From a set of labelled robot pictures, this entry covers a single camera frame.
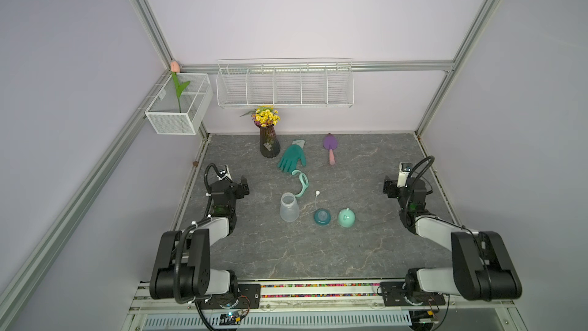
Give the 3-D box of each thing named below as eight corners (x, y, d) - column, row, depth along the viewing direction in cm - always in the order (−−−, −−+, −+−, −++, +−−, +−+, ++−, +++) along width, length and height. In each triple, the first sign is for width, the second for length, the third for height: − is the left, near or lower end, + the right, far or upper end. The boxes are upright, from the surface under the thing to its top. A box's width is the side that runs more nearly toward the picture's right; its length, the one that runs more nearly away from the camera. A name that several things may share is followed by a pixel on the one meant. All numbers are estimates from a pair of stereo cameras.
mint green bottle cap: (339, 227, 91) (340, 222, 87) (338, 213, 94) (339, 208, 91) (353, 227, 91) (355, 222, 87) (351, 213, 94) (353, 208, 91)
